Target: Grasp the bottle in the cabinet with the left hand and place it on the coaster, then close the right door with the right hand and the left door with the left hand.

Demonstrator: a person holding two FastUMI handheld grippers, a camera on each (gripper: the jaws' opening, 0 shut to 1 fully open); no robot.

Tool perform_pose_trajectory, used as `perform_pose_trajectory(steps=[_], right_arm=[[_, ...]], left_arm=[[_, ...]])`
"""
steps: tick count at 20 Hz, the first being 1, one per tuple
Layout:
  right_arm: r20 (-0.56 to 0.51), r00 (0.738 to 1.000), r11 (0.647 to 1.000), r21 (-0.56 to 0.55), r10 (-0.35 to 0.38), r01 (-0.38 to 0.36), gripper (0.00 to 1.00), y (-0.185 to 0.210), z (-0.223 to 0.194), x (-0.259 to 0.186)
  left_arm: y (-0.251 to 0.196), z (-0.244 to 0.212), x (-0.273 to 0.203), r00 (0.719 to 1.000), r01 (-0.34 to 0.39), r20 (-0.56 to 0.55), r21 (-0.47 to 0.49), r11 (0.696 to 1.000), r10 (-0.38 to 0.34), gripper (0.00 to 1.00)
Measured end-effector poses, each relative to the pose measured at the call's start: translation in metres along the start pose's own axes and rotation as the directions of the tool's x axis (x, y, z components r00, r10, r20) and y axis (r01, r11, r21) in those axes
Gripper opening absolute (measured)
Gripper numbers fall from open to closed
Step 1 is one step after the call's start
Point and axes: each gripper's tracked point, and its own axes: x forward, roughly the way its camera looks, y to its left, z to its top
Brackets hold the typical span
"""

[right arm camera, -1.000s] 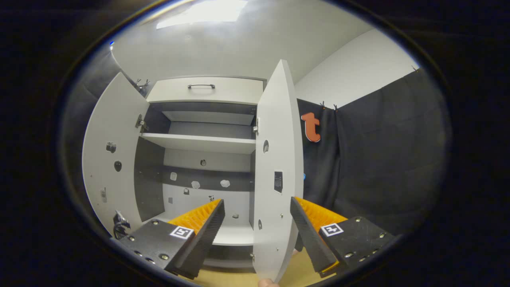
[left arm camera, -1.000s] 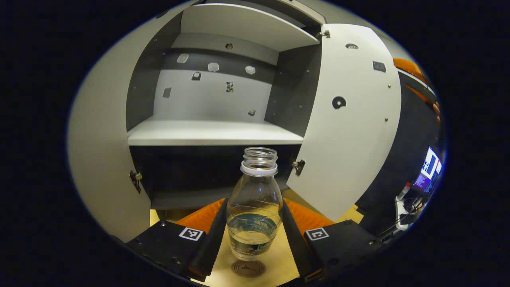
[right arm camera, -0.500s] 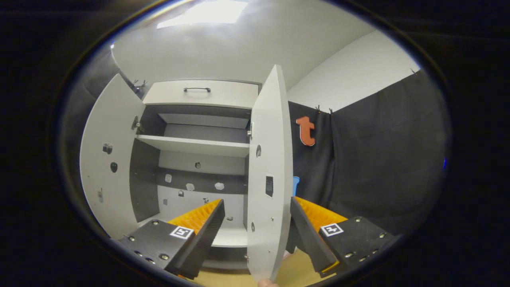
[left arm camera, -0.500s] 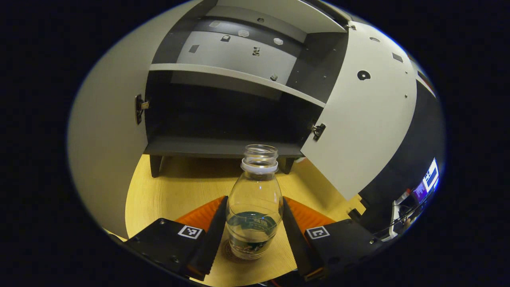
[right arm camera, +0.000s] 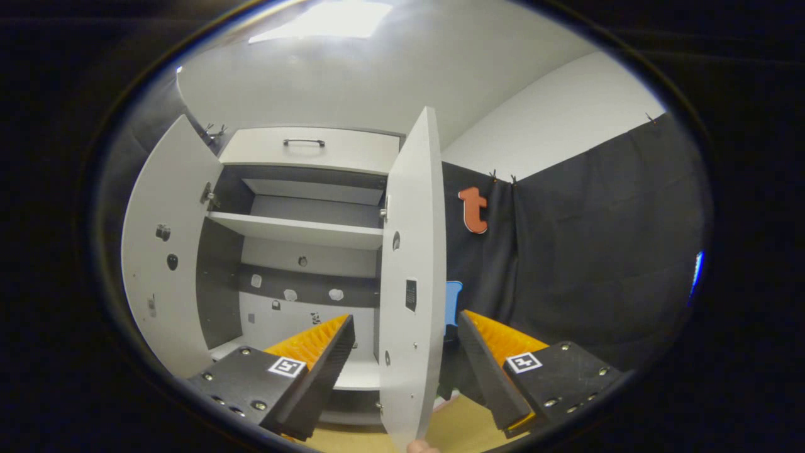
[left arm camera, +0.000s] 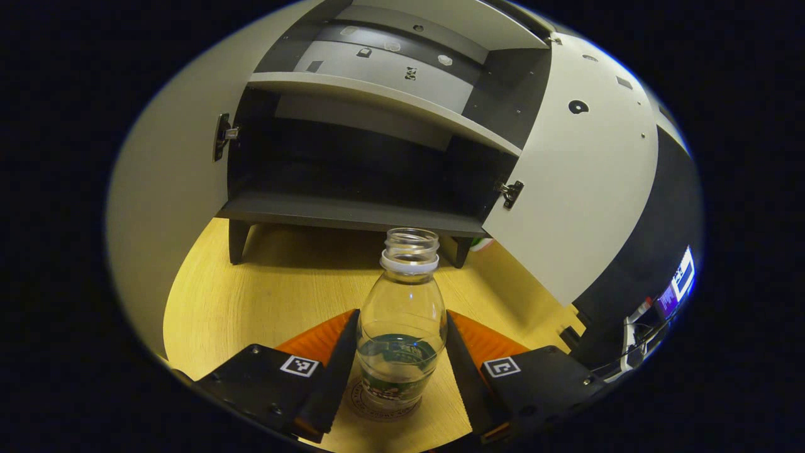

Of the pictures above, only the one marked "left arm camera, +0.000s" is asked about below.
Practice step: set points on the green striped white object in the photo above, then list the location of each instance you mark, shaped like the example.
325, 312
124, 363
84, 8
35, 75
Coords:
483, 245

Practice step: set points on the clear plastic bottle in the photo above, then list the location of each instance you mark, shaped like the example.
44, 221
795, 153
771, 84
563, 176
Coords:
402, 308

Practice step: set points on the metal door hinge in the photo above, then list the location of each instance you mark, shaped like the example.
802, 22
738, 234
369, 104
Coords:
554, 40
510, 193
223, 135

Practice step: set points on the lit computer screen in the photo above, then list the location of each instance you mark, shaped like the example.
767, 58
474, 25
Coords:
682, 277

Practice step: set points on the beige cabinet door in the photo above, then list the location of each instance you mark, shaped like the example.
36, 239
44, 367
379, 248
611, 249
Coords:
163, 176
578, 189

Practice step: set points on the grey and beige cabinet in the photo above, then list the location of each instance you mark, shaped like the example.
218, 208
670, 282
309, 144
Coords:
352, 211

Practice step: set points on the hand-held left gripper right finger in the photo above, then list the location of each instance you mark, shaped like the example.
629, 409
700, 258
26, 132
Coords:
468, 384

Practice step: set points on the beige cabinet shelf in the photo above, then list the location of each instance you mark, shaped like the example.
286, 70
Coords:
465, 22
377, 94

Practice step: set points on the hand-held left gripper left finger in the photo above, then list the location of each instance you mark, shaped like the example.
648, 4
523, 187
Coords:
336, 384

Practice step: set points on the dark cabinet leg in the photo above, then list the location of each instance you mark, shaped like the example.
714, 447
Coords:
461, 251
238, 242

